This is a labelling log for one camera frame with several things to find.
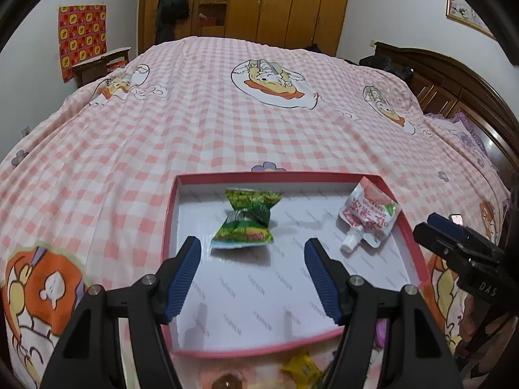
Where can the chocolate ball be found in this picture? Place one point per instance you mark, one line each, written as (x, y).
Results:
(225, 381)

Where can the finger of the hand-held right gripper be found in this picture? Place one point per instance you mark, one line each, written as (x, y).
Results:
(446, 225)
(436, 241)

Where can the pink spout pouch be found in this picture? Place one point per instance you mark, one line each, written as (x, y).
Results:
(367, 214)

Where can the framed wall picture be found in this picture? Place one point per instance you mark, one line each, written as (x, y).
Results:
(466, 10)

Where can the wooden nightstand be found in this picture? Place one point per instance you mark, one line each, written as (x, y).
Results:
(93, 69)

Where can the smartphone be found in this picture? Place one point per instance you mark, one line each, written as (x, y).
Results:
(457, 219)

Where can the wooden corner shelf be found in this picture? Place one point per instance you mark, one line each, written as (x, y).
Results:
(215, 4)

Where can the red patterned wall poster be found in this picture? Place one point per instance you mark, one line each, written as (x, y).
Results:
(83, 40)

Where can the green snack packet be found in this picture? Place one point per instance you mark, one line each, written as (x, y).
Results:
(245, 221)

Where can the hanging dark clothes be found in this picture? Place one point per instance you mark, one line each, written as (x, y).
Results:
(170, 8)

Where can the wooden wardrobe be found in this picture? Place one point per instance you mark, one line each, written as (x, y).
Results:
(284, 4)

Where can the purple pillow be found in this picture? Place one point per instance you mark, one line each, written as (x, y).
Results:
(466, 131)

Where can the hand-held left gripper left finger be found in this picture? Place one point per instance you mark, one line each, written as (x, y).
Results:
(184, 279)

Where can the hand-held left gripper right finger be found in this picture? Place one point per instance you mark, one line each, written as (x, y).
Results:
(322, 279)

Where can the dark clothes pile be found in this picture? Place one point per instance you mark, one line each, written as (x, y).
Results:
(383, 67)

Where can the pink checked cartoon blanket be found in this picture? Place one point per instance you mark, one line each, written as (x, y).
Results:
(202, 129)

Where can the dark wooden headboard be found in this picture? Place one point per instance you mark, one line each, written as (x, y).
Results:
(466, 85)

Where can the wall socket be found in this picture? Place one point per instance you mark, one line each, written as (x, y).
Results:
(25, 130)

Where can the red cardboard box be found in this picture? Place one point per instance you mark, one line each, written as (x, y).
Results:
(251, 291)

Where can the yellow candy packet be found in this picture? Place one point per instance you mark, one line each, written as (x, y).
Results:
(302, 368)

